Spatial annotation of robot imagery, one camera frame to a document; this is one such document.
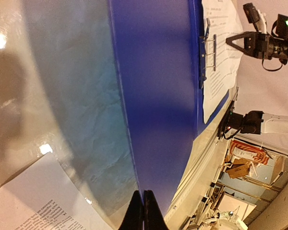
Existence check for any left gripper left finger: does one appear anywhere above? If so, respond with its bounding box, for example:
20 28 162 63
119 191 144 230

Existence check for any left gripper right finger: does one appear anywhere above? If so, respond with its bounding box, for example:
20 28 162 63
144 190 168 230

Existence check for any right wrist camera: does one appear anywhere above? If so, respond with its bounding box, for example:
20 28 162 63
243 2 267 34

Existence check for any blue plastic folder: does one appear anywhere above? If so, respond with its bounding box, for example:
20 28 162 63
108 0 231 216

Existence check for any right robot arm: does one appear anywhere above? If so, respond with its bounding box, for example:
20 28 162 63
217 3 288 138

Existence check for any printed paper sheet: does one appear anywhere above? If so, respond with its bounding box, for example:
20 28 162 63
0 153 111 230
202 0 243 124

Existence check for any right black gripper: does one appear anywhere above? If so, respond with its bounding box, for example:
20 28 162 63
226 32 274 60

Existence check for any cardboard boxes pile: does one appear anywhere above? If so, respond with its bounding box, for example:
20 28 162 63
223 140 273 179

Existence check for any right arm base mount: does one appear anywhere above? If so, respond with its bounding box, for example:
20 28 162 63
217 100 235 140

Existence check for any aluminium front rail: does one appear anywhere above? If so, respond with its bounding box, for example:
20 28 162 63
164 87 238 230

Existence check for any metal folder clip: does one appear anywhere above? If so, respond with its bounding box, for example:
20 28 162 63
199 18 217 89

